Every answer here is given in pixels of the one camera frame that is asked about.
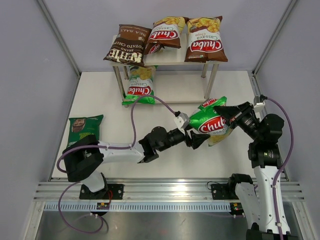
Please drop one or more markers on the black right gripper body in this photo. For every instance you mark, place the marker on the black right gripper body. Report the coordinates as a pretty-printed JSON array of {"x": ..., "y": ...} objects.
[{"x": 245, "y": 119}]

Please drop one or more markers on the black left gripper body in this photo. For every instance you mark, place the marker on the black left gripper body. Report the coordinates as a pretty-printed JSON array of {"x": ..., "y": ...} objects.
[{"x": 187, "y": 138}]

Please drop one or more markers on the brown Chuba cassava chips bag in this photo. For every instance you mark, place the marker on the brown Chuba cassava chips bag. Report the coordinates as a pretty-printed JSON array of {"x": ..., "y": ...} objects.
[{"x": 204, "y": 42}]

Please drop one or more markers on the green Chuba cassava chips bag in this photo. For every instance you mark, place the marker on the green Chuba cassava chips bag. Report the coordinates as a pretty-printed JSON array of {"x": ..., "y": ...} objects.
[{"x": 141, "y": 83}]

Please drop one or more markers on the brown Chuba bag text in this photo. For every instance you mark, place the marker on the brown Chuba bag text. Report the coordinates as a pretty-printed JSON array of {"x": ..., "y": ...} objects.
[{"x": 165, "y": 34}]

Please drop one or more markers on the brown Kettle potato chips bag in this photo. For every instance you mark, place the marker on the brown Kettle potato chips bag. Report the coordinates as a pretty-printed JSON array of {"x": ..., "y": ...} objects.
[{"x": 129, "y": 45}]

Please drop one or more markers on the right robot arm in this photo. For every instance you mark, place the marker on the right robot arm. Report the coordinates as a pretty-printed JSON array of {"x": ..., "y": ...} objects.
[{"x": 262, "y": 205}]

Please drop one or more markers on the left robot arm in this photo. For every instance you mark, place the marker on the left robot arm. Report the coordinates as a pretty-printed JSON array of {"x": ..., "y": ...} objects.
[{"x": 83, "y": 158}]

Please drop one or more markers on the white two-tier shelf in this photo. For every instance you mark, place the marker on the white two-tier shelf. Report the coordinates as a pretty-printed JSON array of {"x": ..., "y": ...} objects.
[{"x": 175, "y": 81}]

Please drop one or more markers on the green Real hand cooked bag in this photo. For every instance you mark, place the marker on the green Real hand cooked bag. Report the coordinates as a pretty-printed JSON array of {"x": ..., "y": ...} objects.
[{"x": 80, "y": 127}]

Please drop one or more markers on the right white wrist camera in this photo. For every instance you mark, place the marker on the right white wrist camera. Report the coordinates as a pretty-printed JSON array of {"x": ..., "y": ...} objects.
[{"x": 259, "y": 103}]

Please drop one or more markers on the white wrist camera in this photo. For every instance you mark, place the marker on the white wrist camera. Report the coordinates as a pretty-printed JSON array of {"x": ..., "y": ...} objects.
[
  {"x": 259, "y": 103},
  {"x": 182, "y": 121}
]

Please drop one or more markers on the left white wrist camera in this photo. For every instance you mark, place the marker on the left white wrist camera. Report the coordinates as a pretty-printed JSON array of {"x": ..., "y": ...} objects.
[{"x": 182, "y": 121}]

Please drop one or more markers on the white slotted cable duct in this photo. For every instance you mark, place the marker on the white slotted cable duct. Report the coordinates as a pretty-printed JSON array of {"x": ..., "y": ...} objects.
[{"x": 194, "y": 207}]

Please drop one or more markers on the aluminium mounting rail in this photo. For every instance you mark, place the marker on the aluminium mounting rail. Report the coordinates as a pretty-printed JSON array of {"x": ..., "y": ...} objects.
[{"x": 155, "y": 192}]

